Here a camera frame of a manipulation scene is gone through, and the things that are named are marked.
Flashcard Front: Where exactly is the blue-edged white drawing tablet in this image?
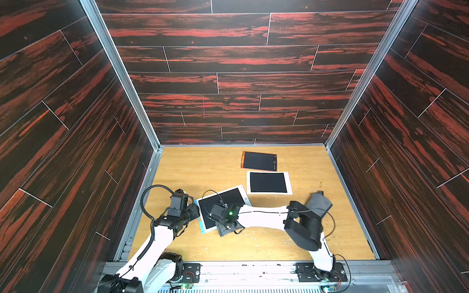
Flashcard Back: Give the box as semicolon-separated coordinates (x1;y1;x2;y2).
195;185;251;234

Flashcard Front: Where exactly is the red drawing tablet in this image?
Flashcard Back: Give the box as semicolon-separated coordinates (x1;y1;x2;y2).
241;151;277;172

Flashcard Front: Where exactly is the grey microfibre cloth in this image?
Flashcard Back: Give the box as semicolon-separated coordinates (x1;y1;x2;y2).
305;190;333;219

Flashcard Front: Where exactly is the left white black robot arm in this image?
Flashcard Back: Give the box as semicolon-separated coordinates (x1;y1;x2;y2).
92;184;200;293

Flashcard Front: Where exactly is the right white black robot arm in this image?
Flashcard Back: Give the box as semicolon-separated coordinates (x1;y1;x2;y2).
208;201;335;273

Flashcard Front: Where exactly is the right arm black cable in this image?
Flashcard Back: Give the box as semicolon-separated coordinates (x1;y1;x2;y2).
201;189;225;208

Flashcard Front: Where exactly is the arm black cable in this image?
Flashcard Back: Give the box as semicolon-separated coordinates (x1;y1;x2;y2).
140;184;175;220
201;189;225;208

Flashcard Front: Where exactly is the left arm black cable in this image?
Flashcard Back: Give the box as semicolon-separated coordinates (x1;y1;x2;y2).
140;184;175;220

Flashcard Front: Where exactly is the aluminium front rail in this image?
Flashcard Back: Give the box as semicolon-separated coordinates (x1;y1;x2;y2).
103;260;408;293

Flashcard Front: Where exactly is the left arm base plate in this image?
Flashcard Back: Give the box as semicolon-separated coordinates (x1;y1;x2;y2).
169;262;202;284

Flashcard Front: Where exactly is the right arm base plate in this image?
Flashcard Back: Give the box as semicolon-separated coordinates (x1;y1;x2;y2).
295;262;348;283

